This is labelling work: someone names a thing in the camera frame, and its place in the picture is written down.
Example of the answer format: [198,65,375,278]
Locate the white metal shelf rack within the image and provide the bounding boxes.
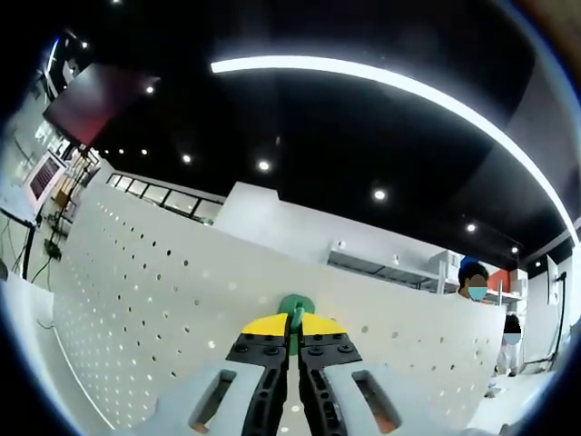
[325,239,460,292]

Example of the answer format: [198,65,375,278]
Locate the green hook assembly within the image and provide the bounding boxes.
[278,292,318,361]

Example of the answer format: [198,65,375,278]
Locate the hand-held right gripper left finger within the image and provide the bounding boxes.
[144,312,291,436]

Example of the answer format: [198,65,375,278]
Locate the round ceiling spotlights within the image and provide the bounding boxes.
[79,39,545,270]

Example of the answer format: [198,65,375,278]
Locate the white perforated mounting plate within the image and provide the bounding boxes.
[52,181,507,431]

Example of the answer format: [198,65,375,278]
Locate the long ceiling light strip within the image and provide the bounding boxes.
[210,55,576,241]

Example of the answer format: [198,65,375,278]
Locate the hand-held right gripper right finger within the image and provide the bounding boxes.
[298,313,468,436]

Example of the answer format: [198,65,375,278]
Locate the white laptop with pink screen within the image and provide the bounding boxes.
[24,151,64,202]

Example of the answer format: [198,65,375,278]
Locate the large dark hanging screen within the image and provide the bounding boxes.
[43,62,161,147]

